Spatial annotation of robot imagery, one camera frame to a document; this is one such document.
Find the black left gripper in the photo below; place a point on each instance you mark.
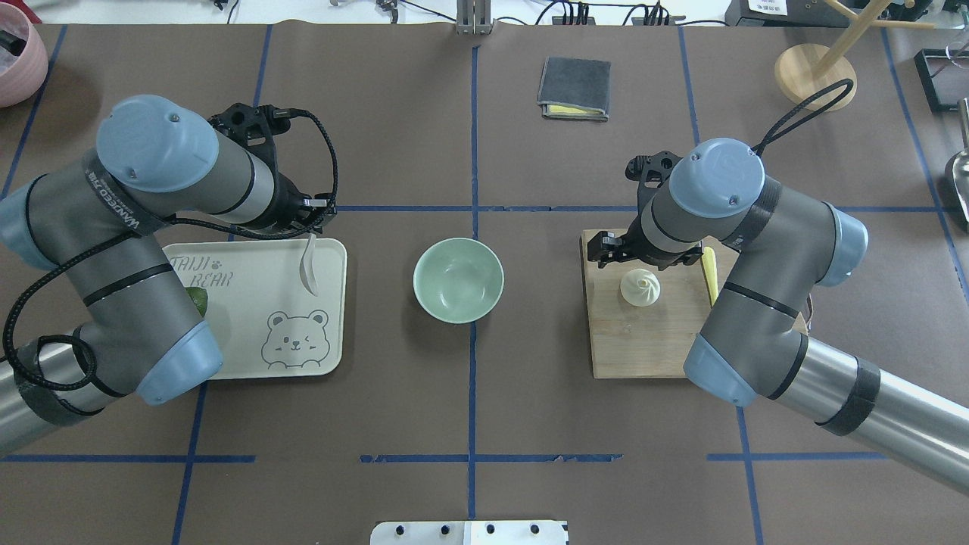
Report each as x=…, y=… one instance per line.
x=287, y=201

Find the bamboo cutting board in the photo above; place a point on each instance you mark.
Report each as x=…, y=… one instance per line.
x=642, y=342

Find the mint green bowl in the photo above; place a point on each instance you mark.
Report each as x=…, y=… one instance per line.
x=458, y=280

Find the metal scoop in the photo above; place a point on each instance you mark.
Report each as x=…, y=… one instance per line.
x=957, y=167

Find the cream plastic spoon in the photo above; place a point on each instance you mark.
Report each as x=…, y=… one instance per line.
x=307, y=265

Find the pink bowl with ice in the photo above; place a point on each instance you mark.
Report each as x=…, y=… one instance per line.
x=24, y=60

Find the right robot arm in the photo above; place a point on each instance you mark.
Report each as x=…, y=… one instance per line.
x=787, y=243

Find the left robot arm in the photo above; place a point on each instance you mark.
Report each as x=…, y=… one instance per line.
x=110, y=317

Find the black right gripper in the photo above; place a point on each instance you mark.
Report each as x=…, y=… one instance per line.
x=657, y=256

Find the wooden stand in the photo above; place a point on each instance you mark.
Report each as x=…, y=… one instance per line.
x=818, y=75

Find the yellow plastic knife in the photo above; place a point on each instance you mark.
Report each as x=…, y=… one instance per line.
x=710, y=271

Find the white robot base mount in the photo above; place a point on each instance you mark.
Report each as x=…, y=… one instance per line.
x=542, y=531

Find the yellow sponge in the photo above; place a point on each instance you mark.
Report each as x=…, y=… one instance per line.
x=562, y=112

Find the black tray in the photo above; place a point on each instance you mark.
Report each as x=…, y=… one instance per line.
x=943, y=73

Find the white steamed bun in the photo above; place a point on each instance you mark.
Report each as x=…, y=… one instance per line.
x=640, y=288

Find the cream bear tray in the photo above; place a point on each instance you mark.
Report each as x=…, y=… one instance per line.
x=265, y=322

